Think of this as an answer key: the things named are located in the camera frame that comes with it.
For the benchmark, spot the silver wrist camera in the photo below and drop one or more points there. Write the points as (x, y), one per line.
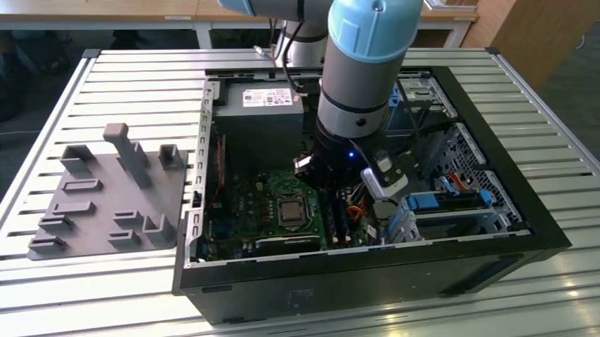
(386, 179)

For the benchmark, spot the CPU socket with silver CPU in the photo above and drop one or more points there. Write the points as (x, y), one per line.
(290, 212)

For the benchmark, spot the black expansion slot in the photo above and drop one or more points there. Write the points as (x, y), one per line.
(287, 243)

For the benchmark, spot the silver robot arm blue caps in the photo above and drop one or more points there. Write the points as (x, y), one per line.
(362, 87)

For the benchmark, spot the black open PC case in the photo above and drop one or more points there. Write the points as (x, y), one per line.
(355, 291)

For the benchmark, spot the hard disk in blue carrier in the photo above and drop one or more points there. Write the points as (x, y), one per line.
(445, 201)

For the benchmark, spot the white label sticker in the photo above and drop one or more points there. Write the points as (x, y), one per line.
(268, 98)

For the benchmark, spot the wooden desk white frame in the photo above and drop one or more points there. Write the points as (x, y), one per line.
(116, 10)

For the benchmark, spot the grey parts rack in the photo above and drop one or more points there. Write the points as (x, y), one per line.
(112, 210)

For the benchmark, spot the blue drive carrier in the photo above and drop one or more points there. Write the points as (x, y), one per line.
(393, 102)

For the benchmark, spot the wooden cabinet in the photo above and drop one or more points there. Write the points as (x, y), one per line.
(534, 38)

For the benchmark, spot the green motherboard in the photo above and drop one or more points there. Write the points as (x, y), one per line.
(252, 210)

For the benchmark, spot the metal drive cage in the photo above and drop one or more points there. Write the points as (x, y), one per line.
(421, 102)

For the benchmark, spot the grey power supply unit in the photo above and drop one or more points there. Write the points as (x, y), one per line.
(258, 137)

